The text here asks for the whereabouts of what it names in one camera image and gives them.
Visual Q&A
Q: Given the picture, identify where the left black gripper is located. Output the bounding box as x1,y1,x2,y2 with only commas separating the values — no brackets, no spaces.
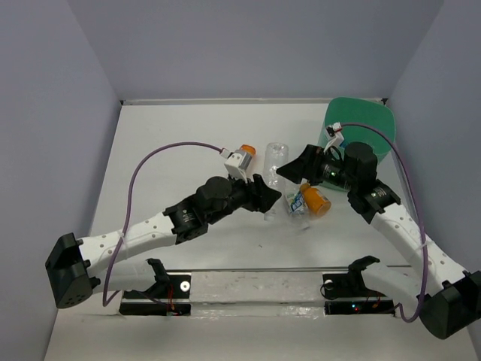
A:
206,170,280,226

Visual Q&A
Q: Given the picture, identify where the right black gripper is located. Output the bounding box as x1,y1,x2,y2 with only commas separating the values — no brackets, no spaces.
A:
275,144,356,191

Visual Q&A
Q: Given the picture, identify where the clear plastic bottle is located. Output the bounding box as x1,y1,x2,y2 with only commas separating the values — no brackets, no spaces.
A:
262,143,289,224

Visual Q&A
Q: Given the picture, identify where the blue green label bottle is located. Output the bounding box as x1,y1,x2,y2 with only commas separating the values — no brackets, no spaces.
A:
284,190,310,231

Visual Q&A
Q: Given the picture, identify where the small orange juice bottle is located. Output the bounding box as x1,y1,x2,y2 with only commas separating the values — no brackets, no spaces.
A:
300,183,331,217

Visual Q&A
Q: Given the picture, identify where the tall orange label bottle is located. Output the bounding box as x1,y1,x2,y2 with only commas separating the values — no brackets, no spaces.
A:
240,144,256,168

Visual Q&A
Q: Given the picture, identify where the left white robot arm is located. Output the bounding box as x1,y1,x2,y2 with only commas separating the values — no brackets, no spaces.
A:
45,174,281,309

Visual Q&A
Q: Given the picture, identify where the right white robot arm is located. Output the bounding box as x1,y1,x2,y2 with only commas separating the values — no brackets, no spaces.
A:
277,142,480,339

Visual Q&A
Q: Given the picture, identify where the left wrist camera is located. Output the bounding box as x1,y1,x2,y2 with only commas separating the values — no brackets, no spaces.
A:
224,149,253,181

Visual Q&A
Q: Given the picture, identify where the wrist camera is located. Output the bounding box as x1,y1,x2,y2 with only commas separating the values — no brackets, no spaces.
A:
324,122,344,153
224,149,253,181

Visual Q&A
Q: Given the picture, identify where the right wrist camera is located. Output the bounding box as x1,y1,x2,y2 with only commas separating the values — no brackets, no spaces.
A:
324,122,344,153

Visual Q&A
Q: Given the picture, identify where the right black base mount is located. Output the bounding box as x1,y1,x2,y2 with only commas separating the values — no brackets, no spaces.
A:
319,256,395,316

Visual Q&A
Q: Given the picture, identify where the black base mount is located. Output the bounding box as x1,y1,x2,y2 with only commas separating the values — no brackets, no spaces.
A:
119,258,192,317
319,256,395,316

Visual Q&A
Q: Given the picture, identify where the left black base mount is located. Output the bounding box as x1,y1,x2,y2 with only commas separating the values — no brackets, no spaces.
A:
119,258,192,317

